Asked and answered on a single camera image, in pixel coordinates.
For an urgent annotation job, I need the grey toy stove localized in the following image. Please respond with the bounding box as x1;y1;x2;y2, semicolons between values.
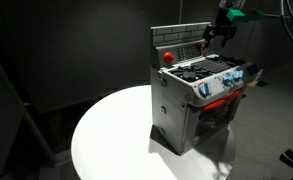
150;22;261;155

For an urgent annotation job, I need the large orange stove knob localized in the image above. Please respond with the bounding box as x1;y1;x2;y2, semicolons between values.
164;52;175;63

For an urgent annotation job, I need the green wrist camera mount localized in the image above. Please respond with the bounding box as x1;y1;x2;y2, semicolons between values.
226;9;264;23

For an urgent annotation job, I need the left blue stove knob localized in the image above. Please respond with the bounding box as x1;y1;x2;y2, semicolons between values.
199;83;212;98

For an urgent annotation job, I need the round white table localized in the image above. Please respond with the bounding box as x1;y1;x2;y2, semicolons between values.
71;85;236;180

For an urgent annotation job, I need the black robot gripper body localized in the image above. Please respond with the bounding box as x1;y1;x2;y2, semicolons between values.
209;8;237;38

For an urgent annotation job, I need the blue stove knob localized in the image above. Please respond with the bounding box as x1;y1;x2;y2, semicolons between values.
222;75;234;87
199;83;212;98
233;70;243;82

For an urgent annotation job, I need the right blue stove knob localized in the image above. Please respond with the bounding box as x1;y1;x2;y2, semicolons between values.
233;70;243;82

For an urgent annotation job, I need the orange oven door handle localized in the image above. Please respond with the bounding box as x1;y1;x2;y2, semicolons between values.
202;90;240;111

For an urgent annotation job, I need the middle blue stove knob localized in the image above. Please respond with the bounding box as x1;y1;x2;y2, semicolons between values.
222;75;234;87

